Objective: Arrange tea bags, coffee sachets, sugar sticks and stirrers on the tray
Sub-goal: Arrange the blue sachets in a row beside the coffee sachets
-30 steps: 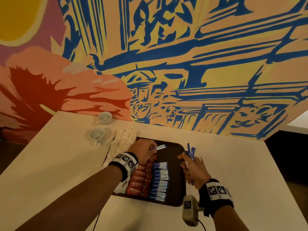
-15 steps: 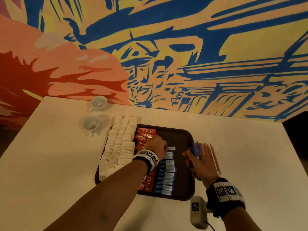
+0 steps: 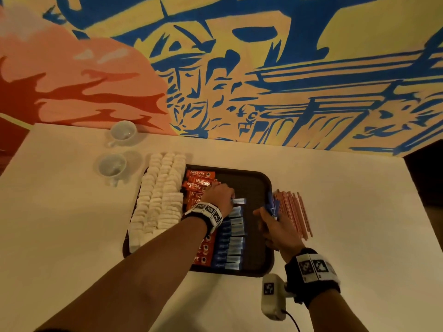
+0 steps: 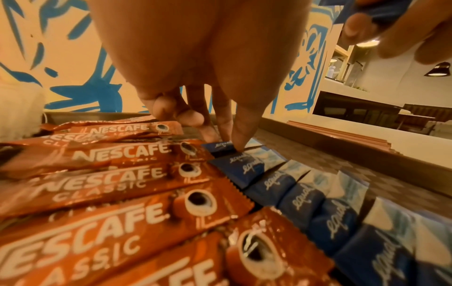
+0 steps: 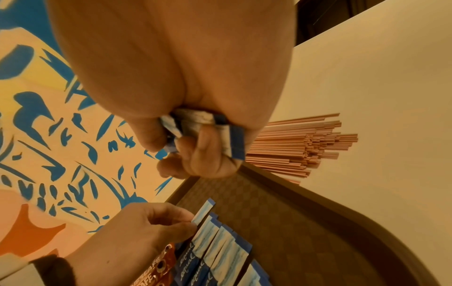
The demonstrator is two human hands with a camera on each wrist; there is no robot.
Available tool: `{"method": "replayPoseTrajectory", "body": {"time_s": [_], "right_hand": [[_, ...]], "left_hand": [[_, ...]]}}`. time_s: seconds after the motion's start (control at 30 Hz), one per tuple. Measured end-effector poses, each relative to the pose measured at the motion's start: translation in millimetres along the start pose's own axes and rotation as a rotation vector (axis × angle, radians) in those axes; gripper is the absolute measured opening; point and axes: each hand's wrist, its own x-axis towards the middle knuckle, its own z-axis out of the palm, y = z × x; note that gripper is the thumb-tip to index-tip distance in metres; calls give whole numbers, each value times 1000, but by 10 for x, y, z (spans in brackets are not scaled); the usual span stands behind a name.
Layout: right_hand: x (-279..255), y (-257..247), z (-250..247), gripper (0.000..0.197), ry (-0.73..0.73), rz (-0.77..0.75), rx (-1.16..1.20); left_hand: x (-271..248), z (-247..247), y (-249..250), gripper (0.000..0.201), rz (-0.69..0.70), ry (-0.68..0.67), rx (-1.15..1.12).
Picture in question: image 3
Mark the row of tea bags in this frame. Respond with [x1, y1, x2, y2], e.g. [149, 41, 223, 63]
[127, 151, 188, 254]

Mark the person's right hand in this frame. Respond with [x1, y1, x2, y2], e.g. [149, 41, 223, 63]
[252, 205, 306, 255]

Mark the row of red Nescafe sachets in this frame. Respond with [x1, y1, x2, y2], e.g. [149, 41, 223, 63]
[181, 168, 224, 267]

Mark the dark brown tray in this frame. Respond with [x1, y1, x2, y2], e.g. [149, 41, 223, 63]
[122, 164, 275, 278]

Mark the person's left hand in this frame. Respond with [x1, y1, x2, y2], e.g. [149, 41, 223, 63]
[198, 183, 237, 219]

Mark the small white cup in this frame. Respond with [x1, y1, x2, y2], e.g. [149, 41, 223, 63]
[97, 153, 129, 187]
[107, 120, 138, 148]

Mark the black marker wristband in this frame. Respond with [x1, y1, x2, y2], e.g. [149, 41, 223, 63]
[182, 201, 224, 237]
[284, 247, 342, 308]

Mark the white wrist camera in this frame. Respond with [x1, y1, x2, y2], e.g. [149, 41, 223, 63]
[260, 273, 296, 321]

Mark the person's left forearm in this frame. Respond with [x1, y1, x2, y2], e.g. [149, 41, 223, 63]
[38, 216, 209, 332]

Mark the black camera cable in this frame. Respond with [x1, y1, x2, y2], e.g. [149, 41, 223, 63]
[282, 310, 303, 332]

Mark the row of blue sachets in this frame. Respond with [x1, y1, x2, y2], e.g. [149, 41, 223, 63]
[210, 196, 249, 273]

